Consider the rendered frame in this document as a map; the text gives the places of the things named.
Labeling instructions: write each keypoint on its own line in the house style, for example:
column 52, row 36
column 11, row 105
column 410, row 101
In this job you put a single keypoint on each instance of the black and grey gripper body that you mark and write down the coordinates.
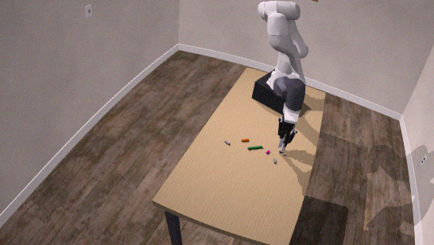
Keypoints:
column 291, row 126

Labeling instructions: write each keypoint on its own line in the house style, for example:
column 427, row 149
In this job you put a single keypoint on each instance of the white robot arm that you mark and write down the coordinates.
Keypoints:
column 291, row 90

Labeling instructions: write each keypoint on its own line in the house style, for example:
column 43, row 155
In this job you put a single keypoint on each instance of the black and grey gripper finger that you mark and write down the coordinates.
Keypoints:
column 288, row 137
column 281, row 128

